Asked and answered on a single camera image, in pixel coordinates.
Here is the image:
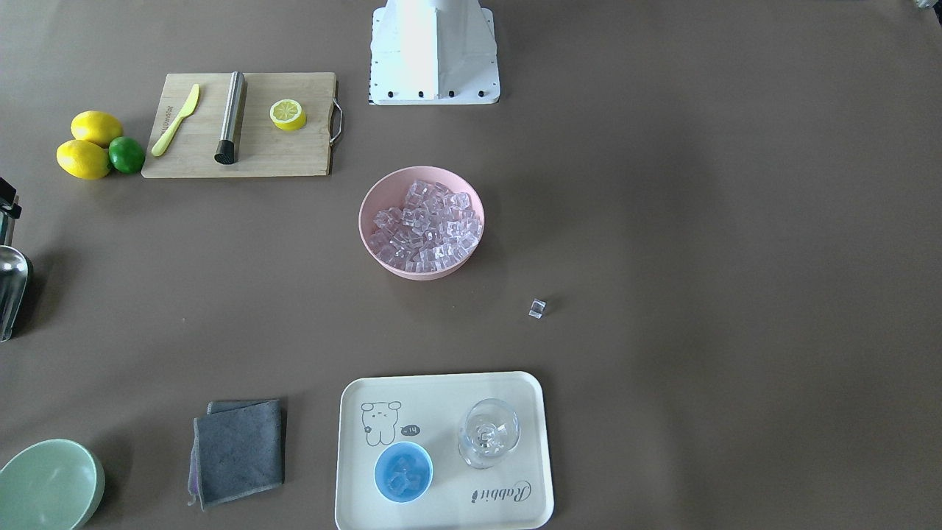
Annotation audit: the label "wooden cutting board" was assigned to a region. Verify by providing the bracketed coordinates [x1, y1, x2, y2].
[141, 71, 342, 179]

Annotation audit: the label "yellow plastic knife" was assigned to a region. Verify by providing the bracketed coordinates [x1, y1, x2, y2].
[151, 84, 201, 157]

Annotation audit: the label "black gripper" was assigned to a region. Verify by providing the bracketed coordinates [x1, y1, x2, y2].
[0, 177, 21, 220]

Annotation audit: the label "grey folded cloth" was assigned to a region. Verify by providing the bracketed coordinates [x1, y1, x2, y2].
[188, 399, 285, 511]

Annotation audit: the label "steel ice scoop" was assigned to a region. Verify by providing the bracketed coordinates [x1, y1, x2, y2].
[1, 215, 31, 342]

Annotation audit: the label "light blue cup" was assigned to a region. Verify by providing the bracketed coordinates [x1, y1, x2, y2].
[373, 442, 434, 504]

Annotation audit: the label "half lemon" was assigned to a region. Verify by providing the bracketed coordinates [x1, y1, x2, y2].
[269, 99, 307, 132]

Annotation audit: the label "yellow lemon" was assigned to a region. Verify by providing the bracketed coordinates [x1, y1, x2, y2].
[56, 140, 113, 179]
[70, 110, 124, 149]

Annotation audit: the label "ice cubes in cup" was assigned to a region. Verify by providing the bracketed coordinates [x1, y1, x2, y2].
[386, 455, 427, 498]

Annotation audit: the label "pink bowl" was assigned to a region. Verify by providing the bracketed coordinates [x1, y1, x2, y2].
[358, 166, 486, 280]

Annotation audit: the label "green bowl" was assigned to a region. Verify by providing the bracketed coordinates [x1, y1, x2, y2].
[1, 439, 107, 529]

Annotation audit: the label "stray clear ice cube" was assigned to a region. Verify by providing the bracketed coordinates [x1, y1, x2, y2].
[528, 298, 546, 319]

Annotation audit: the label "steel muddler black tip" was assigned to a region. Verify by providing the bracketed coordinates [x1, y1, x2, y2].
[214, 71, 247, 165]

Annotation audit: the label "green lime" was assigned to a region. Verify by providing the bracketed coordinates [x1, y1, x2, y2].
[107, 135, 146, 174]

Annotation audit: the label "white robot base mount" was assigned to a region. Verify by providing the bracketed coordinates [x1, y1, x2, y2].
[368, 1, 501, 105]

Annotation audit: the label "cream rabbit tray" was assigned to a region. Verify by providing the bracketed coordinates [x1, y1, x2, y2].
[334, 370, 555, 529]

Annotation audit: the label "clear ice cubes pile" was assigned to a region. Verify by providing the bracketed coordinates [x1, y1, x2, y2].
[366, 179, 484, 274]

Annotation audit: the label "clear wine glass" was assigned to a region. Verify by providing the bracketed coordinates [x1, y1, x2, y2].
[458, 398, 521, 470]

